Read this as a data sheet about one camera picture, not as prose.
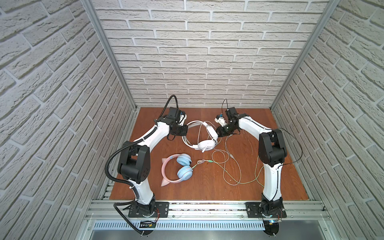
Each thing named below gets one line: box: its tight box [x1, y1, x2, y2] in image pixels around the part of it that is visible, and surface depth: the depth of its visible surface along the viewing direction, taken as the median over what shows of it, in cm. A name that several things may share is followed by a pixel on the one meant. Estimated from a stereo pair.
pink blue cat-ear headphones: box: [161, 153, 194, 187], surface depth 84 cm
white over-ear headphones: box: [198, 120, 219, 153], surface depth 81 cm
